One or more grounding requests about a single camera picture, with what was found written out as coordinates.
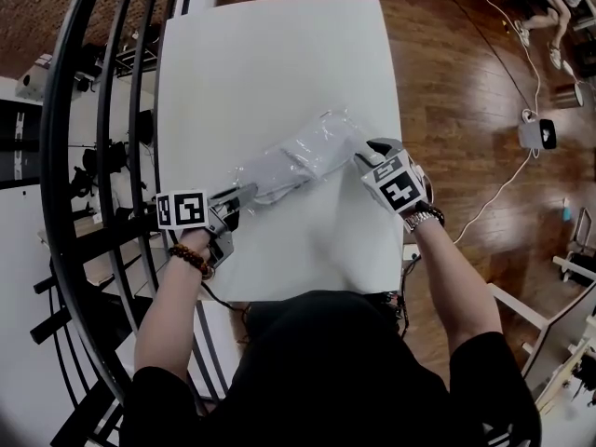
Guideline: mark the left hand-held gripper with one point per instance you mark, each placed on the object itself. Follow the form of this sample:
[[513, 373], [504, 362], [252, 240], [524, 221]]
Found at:
[[184, 210]]

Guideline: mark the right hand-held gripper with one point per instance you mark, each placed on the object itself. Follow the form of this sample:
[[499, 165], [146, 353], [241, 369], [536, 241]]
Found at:
[[398, 189]]

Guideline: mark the clear plastic bag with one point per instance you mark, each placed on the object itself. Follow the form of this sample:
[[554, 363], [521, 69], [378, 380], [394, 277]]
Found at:
[[340, 119]]

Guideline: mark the white slippers pair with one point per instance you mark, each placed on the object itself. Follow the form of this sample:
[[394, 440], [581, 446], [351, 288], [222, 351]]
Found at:
[[302, 156]]

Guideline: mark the person's right forearm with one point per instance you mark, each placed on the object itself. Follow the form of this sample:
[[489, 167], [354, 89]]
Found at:
[[456, 287]]

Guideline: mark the person's left forearm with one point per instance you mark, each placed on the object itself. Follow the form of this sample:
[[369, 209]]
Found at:
[[167, 310]]

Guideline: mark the silver metal wristwatch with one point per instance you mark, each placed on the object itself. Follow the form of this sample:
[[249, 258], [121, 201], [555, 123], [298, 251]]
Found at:
[[419, 221]]

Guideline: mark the grey box device with lens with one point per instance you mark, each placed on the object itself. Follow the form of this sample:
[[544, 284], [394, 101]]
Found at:
[[535, 134]]

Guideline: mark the light wooden desk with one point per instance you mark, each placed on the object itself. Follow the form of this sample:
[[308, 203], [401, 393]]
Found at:
[[93, 268]]

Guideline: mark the black metal railing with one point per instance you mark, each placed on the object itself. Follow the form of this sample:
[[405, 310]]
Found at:
[[52, 156]]

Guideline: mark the person's black clothing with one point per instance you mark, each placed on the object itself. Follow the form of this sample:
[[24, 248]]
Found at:
[[326, 370]]

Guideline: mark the teal bottle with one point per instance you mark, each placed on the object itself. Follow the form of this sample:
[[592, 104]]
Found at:
[[566, 212]]

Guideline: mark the wooden cylinder bin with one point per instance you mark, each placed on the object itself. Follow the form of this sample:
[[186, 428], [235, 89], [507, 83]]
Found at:
[[568, 96]]

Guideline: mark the black cabinet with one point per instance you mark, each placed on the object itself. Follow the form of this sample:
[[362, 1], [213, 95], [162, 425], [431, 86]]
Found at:
[[18, 142]]

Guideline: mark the white box with round hole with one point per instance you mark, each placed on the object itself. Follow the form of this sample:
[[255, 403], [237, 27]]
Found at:
[[32, 79]]

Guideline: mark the grey desk partition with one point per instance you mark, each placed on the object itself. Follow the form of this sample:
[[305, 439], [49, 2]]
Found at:
[[563, 338]]

